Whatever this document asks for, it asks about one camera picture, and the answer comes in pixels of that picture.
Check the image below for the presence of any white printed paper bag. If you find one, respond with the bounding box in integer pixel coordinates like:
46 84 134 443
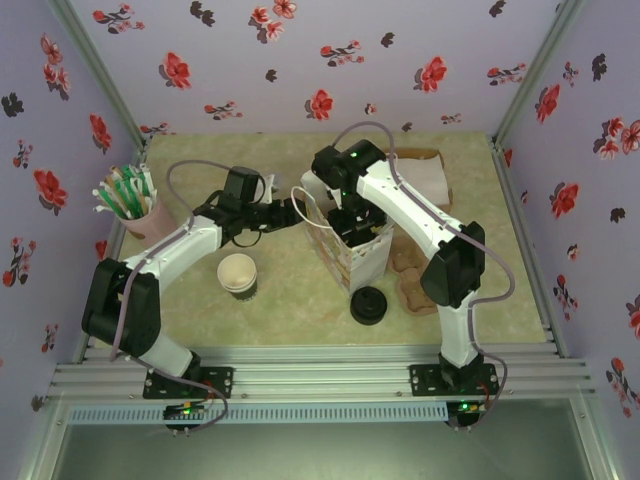
289 169 397 294

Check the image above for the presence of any brown cardboard tray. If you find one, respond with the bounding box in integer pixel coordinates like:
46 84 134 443
384 147 454 211

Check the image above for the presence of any plain nested paper cup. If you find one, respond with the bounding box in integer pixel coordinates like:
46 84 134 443
216 253 256 292

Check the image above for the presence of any white napkin stack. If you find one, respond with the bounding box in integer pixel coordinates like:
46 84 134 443
397 157 449 205

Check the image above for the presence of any brown pulp cup carrier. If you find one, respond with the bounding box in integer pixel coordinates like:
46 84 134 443
391 238 444 316

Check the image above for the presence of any green white wrapped straw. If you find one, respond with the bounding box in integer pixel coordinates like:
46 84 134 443
91 186 134 220
92 201 132 221
119 163 144 219
145 172 161 211
134 162 154 216

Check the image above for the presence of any pink holder cup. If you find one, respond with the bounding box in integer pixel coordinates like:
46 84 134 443
122 197 179 251

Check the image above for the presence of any wooden stirrer stick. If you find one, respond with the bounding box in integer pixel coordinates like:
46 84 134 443
105 166 136 219

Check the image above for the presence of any small controller board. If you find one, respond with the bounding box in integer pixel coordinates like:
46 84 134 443
163 399 211 431
446 398 489 430

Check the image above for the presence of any grey metal panel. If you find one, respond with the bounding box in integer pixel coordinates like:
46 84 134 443
19 397 616 480

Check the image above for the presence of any grey right arm cable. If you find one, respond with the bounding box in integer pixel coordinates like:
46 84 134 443
332 121 516 434

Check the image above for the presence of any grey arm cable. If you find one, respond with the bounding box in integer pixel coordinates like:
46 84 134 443
109 159 231 434
332 121 516 434

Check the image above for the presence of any grey left arm cable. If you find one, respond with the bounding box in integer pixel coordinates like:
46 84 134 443
109 159 231 434

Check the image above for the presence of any aluminium side rail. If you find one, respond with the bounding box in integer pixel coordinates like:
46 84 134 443
492 142 569 359
72 142 154 364

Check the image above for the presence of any aluminium frame beam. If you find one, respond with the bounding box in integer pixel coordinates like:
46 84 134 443
47 357 596 404

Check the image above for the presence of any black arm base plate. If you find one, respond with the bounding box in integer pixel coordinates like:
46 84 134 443
143 366 235 400
408 364 500 399

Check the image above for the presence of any aluminium corner post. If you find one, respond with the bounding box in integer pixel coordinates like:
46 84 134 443
492 0 587 147
47 0 151 151

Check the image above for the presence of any white slotted cable duct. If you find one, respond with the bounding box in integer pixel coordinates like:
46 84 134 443
67 403 449 424

